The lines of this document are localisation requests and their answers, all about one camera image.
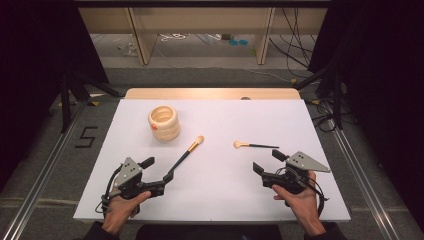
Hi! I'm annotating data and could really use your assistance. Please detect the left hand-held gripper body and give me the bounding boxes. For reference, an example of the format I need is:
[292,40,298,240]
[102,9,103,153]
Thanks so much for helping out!
[108,156,167,201]

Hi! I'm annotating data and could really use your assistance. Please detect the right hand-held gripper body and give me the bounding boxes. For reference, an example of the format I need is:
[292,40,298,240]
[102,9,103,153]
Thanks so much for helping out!
[261,150,332,196]

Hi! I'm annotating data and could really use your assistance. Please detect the makeup brush with gold ferrule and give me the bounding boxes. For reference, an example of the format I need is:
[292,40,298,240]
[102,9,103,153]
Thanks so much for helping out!
[168,135,205,178]

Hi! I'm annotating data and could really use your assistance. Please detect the small black-handled makeup brush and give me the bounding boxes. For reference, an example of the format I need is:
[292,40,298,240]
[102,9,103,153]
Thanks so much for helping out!
[233,140,280,150]

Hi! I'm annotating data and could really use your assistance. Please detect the cream ribbed brush holder cup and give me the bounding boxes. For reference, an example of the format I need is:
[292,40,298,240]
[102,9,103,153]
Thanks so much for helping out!
[147,105,181,142]

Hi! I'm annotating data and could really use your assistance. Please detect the person's left hand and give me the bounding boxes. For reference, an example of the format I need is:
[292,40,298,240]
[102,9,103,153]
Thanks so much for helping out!
[101,190,152,234]

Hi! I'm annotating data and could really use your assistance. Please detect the person's right hand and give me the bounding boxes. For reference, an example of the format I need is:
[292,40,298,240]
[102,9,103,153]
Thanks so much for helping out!
[271,170,326,236]

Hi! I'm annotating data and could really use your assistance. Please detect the white table cover board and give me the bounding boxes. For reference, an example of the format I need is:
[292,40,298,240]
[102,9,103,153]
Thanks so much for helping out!
[73,98,352,224]

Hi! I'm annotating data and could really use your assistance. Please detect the black metal stand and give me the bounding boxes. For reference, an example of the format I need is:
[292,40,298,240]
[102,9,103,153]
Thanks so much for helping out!
[59,70,125,134]
[293,63,345,131]

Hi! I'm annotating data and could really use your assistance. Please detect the light wooden table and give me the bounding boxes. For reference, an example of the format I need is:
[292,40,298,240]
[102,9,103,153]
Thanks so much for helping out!
[124,87,302,100]

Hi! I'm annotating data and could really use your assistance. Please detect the black curtain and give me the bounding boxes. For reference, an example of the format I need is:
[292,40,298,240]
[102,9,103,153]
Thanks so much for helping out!
[0,0,110,193]
[307,0,424,231]

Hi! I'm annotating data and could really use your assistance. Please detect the clear plastic bag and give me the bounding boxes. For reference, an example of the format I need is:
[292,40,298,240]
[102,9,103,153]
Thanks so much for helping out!
[116,40,138,57]

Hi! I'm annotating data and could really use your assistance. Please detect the left hand-held gripper cable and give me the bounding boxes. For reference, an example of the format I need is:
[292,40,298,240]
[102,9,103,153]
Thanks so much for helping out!
[94,164,123,215]

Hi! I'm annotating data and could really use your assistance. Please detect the hand-held gripper cable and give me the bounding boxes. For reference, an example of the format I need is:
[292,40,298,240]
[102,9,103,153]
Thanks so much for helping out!
[308,178,330,218]
[94,164,123,215]

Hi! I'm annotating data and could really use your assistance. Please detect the right hand-held gripper cable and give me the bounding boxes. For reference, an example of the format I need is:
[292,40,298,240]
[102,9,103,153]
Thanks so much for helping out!
[308,178,330,218]

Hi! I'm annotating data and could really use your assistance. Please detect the black floor cables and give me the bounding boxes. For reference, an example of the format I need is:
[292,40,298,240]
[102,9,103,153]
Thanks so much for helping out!
[305,97,338,133]

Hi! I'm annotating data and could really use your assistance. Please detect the metal floor rail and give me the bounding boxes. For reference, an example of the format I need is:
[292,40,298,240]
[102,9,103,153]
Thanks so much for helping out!
[0,102,86,240]
[332,128,399,240]

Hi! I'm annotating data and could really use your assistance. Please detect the hanging black cables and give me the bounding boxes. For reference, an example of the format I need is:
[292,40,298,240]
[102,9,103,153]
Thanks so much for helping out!
[268,7,317,70]

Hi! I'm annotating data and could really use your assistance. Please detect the white floor cable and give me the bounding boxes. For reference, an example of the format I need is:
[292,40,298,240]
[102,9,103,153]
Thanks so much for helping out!
[159,32,188,43]

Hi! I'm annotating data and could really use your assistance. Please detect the light wooden shelf frame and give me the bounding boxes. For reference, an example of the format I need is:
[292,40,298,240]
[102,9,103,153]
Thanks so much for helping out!
[78,6,329,66]

